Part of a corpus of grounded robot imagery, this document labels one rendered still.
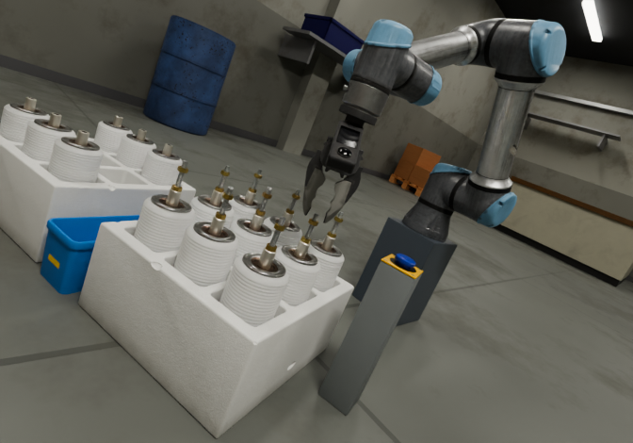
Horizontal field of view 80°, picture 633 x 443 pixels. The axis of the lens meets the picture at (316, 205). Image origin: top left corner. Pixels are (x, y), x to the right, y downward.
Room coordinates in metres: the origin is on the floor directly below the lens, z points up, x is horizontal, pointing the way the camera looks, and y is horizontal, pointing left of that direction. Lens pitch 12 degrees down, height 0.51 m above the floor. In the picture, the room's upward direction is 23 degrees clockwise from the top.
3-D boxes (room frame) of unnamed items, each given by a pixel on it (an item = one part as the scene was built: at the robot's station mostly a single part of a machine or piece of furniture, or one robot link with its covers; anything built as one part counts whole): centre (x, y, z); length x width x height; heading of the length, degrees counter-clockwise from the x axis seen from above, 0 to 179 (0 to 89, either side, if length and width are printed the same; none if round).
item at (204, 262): (0.63, 0.15, 0.16); 0.10 x 0.10 x 0.18
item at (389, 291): (0.69, -0.19, 0.16); 0.07 x 0.07 x 0.31; 66
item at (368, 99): (0.70, 0.00, 0.56); 0.08 x 0.08 x 0.05
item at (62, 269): (0.79, 0.38, 0.06); 0.30 x 0.11 x 0.12; 154
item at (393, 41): (0.71, -0.01, 0.64); 0.09 x 0.08 x 0.11; 133
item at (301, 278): (0.69, -0.01, 0.16); 0.10 x 0.10 x 0.18
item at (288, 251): (0.69, -0.01, 0.25); 0.08 x 0.08 x 0.01
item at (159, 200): (0.68, 0.26, 0.25); 0.08 x 0.08 x 0.01
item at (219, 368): (0.74, 0.10, 0.09); 0.39 x 0.39 x 0.18; 66
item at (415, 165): (6.31, -1.59, 0.35); 1.18 x 0.90 x 0.69; 138
